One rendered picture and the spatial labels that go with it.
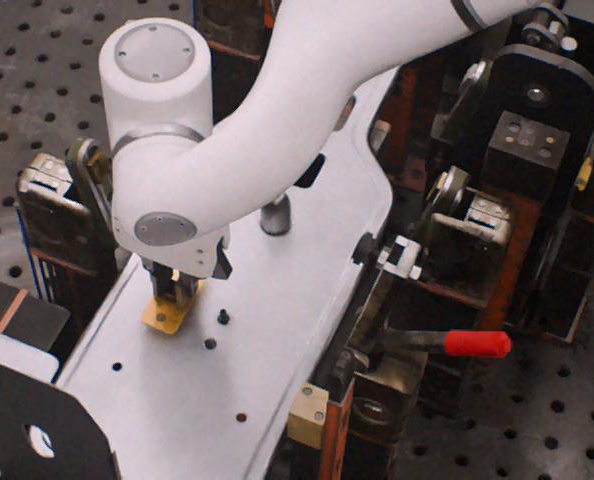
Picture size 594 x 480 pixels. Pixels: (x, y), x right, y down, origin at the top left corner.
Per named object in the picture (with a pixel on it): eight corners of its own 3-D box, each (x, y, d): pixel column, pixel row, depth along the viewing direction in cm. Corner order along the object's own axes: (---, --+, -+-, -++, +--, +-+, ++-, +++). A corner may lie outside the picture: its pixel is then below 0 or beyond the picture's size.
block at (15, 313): (36, 389, 151) (-3, 263, 127) (118, 424, 148) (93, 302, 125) (-4, 456, 146) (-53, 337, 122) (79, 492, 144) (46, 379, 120)
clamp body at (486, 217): (402, 340, 156) (439, 156, 125) (488, 373, 154) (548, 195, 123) (375, 401, 151) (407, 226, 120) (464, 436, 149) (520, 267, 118)
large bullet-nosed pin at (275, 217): (267, 214, 131) (268, 176, 126) (295, 224, 131) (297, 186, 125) (255, 237, 130) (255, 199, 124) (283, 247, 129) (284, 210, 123)
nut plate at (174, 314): (177, 254, 125) (176, 248, 124) (211, 268, 124) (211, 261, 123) (138, 321, 120) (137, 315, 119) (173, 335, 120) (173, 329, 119)
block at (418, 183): (346, 134, 174) (361, -17, 150) (434, 166, 171) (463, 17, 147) (331, 162, 171) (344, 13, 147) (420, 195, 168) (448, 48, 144)
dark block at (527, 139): (448, 323, 157) (503, 107, 122) (500, 343, 156) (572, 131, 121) (434, 355, 155) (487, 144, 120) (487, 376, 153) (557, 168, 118)
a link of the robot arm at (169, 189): (518, 125, 86) (159, 276, 98) (476, -37, 95) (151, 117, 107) (466, 53, 80) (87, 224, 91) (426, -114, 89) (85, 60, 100)
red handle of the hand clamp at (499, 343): (357, 313, 115) (510, 317, 105) (368, 328, 116) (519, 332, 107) (340, 350, 113) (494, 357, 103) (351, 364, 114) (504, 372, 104)
